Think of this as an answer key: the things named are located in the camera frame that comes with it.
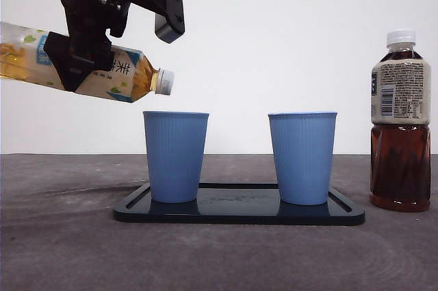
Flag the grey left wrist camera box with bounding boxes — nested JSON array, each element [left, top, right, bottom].
[[153, 12, 185, 45]]

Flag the jasmine tea bottle white label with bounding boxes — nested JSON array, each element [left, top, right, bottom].
[[0, 21, 175, 104]]

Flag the dark tea bottle beige label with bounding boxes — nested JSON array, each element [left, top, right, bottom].
[[369, 29, 432, 213]]

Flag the blue ribbed plastic cup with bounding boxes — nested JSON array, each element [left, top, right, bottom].
[[268, 111, 339, 206], [142, 110, 210, 204]]

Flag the dark blue rectangular tray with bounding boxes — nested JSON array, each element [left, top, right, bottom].
[[113, 182, 366, 226]]

